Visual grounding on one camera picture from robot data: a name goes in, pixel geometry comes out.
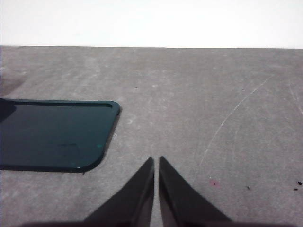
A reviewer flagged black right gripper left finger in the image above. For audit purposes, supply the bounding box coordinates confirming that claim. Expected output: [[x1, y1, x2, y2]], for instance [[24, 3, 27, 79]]
[[82, 157, 155, 227]]

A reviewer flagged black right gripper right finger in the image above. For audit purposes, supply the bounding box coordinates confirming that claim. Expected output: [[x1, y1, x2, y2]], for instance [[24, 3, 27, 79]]
[[159, 156, 234, 227]]

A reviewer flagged black rectangular tray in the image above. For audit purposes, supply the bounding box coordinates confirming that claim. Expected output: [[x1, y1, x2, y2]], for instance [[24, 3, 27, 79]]
[[0, 98, 121, 173]]

